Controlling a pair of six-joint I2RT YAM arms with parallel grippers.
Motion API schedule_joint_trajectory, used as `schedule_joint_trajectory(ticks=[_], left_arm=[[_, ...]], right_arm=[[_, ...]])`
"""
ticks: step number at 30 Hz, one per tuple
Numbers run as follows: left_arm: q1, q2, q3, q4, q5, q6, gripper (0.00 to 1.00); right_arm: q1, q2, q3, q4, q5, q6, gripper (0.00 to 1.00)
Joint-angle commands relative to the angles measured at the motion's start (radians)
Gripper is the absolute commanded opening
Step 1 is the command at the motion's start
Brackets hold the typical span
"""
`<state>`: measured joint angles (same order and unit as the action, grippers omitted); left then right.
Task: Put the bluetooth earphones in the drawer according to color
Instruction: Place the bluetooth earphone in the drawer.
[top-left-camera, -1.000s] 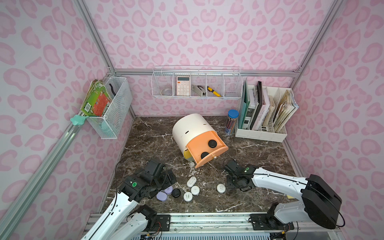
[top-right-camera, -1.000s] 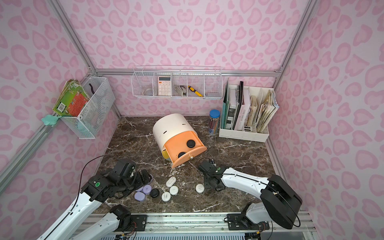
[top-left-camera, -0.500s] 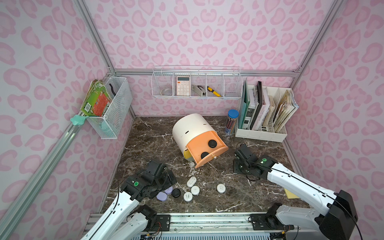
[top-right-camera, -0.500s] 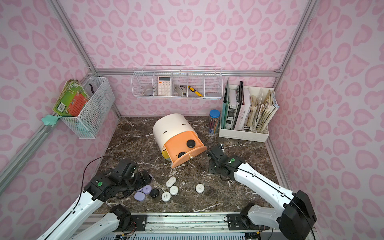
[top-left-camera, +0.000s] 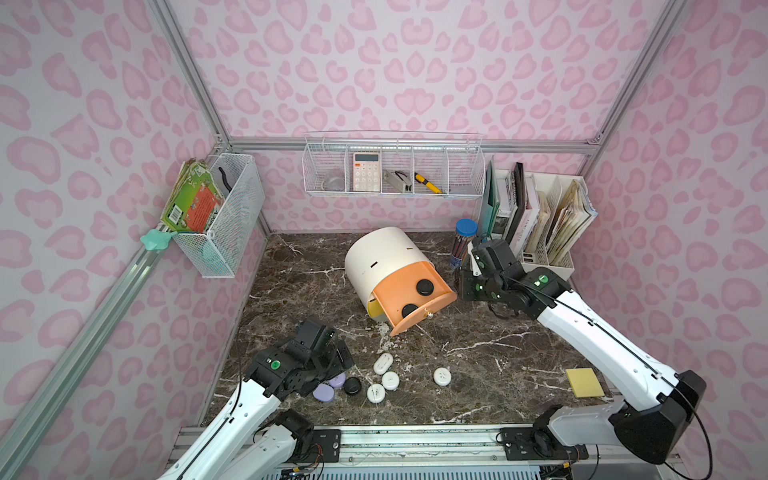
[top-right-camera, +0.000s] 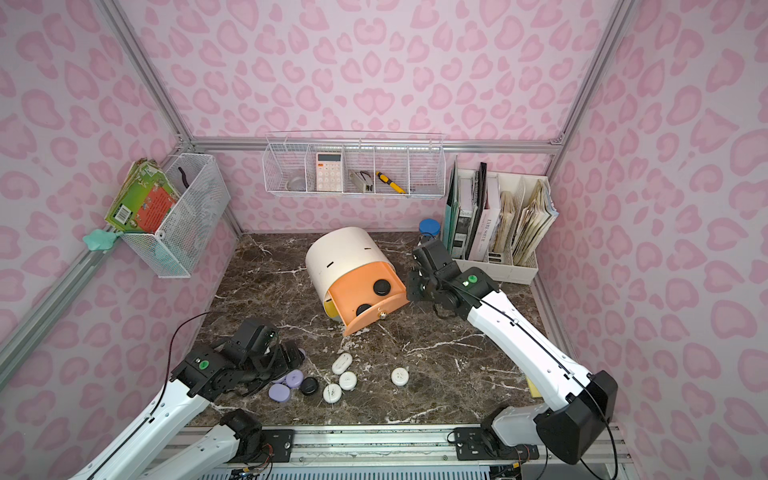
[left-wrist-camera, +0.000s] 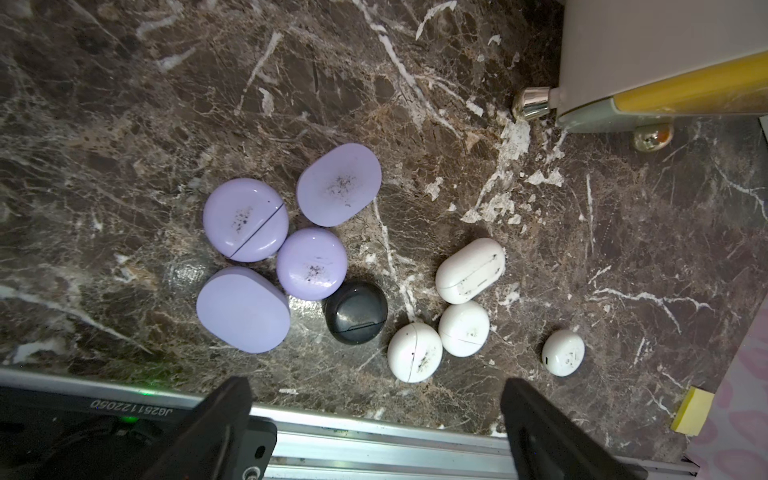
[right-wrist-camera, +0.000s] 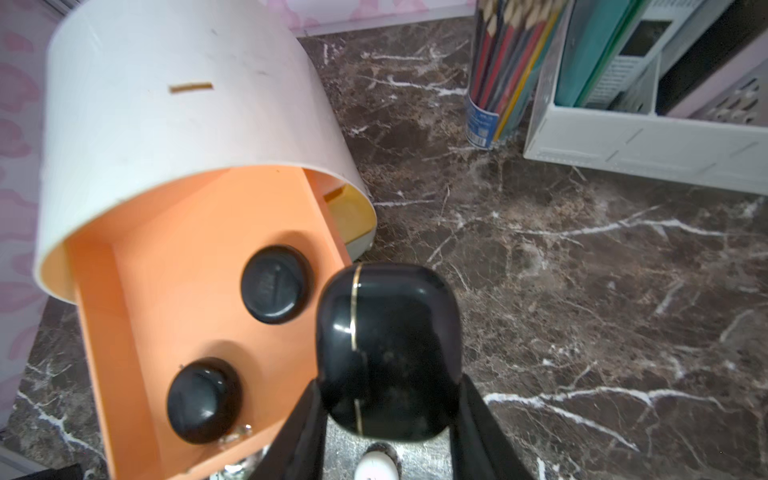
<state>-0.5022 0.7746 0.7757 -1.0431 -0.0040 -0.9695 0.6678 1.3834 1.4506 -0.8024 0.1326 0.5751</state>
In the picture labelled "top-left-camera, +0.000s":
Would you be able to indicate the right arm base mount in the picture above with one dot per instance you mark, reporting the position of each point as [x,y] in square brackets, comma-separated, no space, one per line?
[536,444]

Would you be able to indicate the white file organizer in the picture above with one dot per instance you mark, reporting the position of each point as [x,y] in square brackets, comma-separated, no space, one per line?
[549,188]

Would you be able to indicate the beige paper stack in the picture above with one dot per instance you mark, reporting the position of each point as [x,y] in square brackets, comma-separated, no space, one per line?
[574,212]

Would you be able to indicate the orange top drawer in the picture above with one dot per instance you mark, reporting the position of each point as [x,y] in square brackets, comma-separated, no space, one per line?
[399,289]

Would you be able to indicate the white mesh side basket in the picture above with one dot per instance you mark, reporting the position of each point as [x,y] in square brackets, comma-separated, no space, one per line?
[218,253]

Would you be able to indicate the tape roll in shelf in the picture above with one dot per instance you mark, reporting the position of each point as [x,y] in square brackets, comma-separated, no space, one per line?
[334,183]

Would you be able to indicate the white earphone case right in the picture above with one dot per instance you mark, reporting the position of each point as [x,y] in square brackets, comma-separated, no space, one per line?
[442,376]

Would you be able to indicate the green red booklet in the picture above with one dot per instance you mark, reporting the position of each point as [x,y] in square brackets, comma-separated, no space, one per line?
[195,200]

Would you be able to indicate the white round drawer cabinet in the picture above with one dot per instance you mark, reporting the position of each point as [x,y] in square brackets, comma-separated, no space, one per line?
[377,255]

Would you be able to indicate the purple earphone case middle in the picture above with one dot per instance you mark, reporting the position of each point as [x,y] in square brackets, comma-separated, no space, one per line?
[338,381]

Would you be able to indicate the pink calculator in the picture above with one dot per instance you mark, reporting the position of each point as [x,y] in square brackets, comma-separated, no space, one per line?
[366,172]

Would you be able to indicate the white earphone case middle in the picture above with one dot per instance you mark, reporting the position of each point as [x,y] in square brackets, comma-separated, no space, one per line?
[390,381]

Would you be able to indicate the white earphone case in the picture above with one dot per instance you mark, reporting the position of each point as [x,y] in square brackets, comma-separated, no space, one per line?
[390,381]
[376,393]
[442,376]

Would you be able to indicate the aluminium front rail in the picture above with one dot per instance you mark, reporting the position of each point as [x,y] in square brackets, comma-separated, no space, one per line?
[455,445]

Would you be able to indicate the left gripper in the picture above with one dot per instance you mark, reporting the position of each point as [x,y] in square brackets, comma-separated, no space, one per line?
[335,363]

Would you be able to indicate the blue lid pencil jar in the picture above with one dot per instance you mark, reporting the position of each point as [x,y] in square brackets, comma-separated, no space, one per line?
[464,233]

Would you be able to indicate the white earphone case lower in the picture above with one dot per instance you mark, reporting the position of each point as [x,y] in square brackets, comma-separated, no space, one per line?
[376,393]

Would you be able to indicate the white wire wall shelf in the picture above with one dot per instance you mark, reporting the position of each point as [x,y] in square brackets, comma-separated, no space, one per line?
[394,167]

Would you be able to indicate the pink white book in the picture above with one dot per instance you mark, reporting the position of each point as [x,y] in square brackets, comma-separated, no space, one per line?
[529,217]

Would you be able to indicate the mint green wall hook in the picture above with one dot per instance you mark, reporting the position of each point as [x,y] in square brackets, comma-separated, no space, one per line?
[156,240]

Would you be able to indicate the green folder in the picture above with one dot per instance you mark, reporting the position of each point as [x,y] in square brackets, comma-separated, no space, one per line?
[490,203]

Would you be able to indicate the black earphone case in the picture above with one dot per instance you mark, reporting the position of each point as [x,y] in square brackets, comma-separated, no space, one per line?
[425,287]
[408,310]
[352,386]

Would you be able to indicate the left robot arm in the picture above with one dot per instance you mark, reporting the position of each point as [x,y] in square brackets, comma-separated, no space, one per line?
[249,439]

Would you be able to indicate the yellow utility knife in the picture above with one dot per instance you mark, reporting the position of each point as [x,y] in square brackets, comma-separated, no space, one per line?
[427,183]

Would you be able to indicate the yellow drawer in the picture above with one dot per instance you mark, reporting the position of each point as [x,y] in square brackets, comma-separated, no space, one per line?
[374,309]

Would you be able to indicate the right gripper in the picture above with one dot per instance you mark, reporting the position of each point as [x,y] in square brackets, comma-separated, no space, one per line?
[475,285]

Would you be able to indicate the grey stapler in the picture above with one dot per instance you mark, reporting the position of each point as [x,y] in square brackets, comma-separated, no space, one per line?
[399,181]

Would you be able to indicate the yellow sticky note pad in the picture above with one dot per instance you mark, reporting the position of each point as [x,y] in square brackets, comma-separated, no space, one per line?
[584,383]

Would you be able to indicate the black book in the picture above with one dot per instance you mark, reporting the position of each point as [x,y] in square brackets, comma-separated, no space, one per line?
[516,191]

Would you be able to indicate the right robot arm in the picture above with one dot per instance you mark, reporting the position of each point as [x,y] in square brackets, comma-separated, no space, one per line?
[656,404]

